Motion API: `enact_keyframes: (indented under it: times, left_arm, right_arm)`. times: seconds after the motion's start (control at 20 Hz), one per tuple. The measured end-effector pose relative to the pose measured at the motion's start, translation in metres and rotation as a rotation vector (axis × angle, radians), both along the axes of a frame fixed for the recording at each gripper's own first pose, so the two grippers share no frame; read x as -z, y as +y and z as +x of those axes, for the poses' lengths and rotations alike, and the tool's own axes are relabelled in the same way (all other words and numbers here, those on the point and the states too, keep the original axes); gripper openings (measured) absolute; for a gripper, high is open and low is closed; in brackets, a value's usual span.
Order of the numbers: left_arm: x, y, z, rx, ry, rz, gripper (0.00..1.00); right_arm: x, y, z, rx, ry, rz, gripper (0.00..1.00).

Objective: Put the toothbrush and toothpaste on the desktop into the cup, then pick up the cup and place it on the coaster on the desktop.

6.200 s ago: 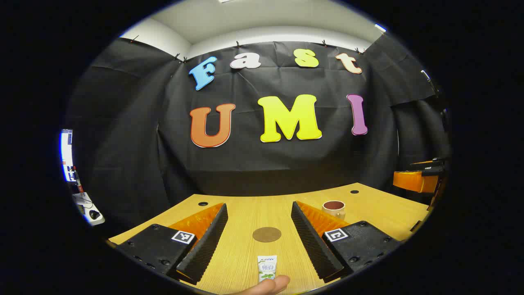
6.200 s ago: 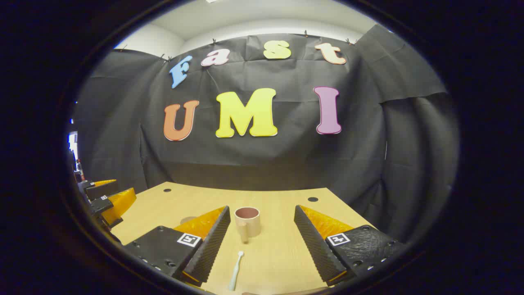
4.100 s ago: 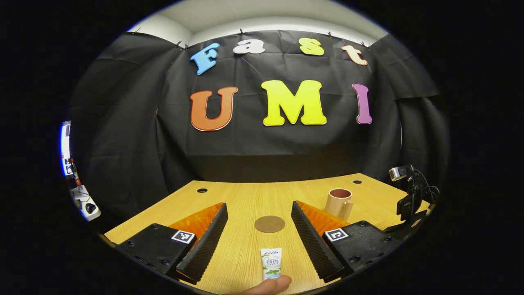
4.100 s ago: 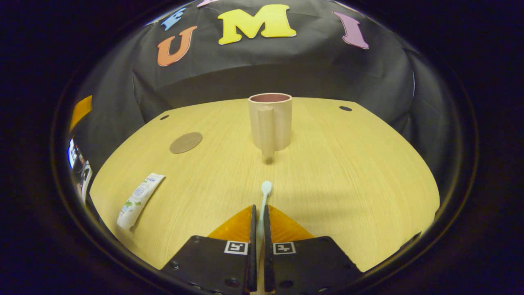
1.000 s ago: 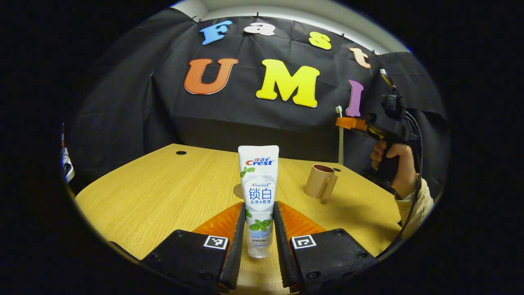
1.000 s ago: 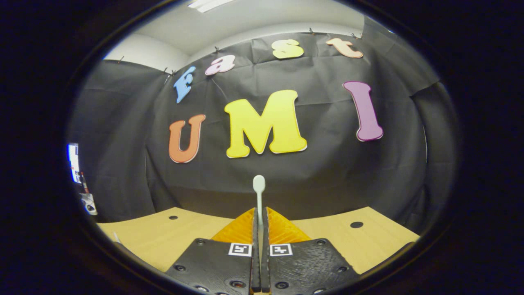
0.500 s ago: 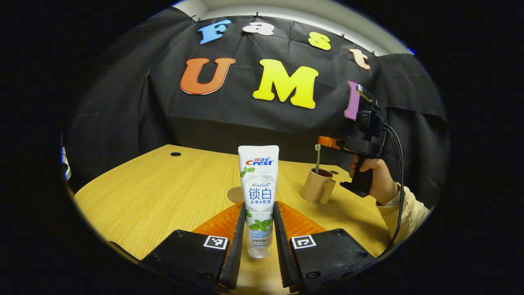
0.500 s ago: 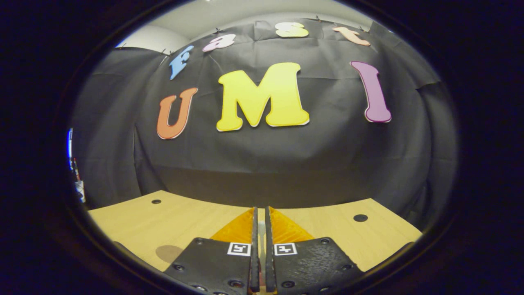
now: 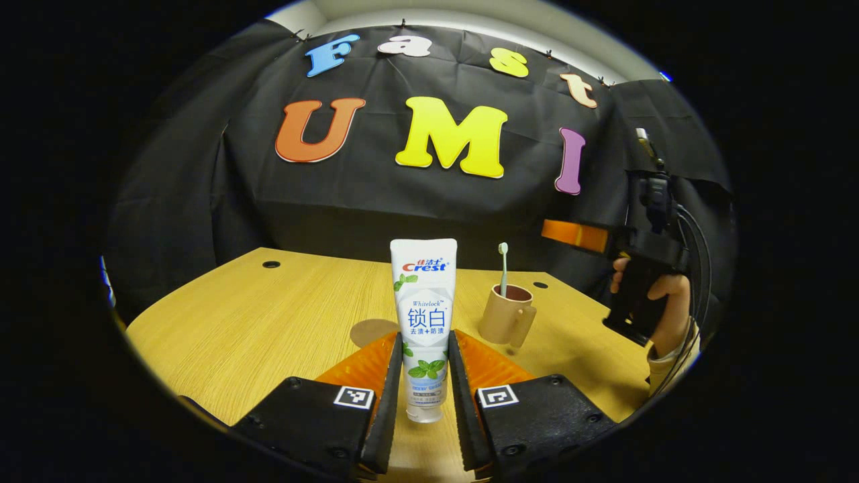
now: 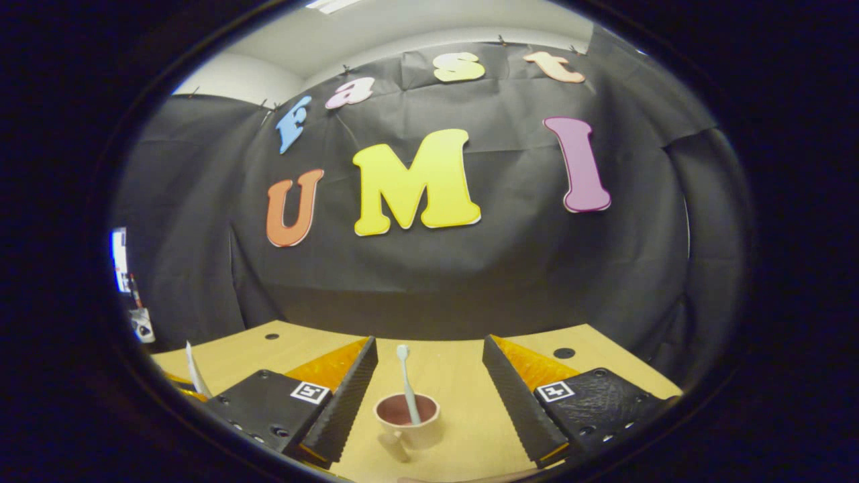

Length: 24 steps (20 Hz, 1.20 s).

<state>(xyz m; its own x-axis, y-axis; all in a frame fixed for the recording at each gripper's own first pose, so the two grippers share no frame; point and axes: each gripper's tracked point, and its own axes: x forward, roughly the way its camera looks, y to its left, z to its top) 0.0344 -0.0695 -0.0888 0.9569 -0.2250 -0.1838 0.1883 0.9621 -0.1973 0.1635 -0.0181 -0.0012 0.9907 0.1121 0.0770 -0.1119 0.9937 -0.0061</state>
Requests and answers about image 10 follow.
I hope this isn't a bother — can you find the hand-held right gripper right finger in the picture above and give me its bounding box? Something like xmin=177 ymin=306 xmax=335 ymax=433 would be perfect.
xmin=482 ymin=333 xmax=680 ymax=470

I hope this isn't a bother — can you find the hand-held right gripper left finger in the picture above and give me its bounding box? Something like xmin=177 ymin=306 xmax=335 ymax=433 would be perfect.
xmin=203 ymin=335 xmax=379 ymax=470

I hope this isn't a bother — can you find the white toothpaste tube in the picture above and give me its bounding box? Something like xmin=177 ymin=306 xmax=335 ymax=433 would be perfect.
xmin=185 ymin=341 xmax=213 ymax=398

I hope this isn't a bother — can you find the pale green toothbrush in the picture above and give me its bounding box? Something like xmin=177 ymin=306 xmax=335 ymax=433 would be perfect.
xmin=396 ymin=344 xmax=422 ymax=425

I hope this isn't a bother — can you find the beige cup with brown inside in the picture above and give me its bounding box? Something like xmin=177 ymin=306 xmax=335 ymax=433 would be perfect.
xmin=373 ymin=392 xmax=444 ymax=464

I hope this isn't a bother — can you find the wooden desktop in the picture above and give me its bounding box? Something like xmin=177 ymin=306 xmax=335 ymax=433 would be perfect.
xmin=151 ymin=320 xmax=684 ymax=483

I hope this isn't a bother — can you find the white device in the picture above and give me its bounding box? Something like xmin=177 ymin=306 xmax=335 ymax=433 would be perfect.
xmin=129 ymin=307 xmax=156 ymax=344

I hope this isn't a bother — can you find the black backdrop cloth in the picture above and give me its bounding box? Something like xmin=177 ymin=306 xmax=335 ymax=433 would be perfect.
xmin=111 ymin=30 xmax=756 ymax=390

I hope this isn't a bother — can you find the computer monitor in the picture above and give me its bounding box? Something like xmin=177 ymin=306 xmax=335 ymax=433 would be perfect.
xmin=110 ymin=227 xmax=132 ymax=294

